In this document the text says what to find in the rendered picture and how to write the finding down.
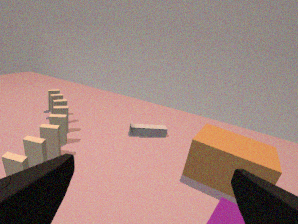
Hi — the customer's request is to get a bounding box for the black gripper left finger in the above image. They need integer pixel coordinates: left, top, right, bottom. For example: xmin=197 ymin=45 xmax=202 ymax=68
xmin=0 ymin=155 xmax=74 ymax=224

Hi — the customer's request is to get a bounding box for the brown box with orange top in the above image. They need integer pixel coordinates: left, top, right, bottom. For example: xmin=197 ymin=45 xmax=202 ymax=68
xmin=182 ymin=124 xmax=282 ymax=198

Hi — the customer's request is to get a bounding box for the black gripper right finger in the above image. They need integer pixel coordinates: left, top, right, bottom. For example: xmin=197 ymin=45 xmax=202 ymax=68
xmin=231 ymin=169 xmax=298 ymax=224

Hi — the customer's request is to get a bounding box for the magenta flat block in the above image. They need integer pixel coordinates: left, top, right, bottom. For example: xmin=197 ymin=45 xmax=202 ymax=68
xmin=206 ymin=197 xmax=246 ymax=224

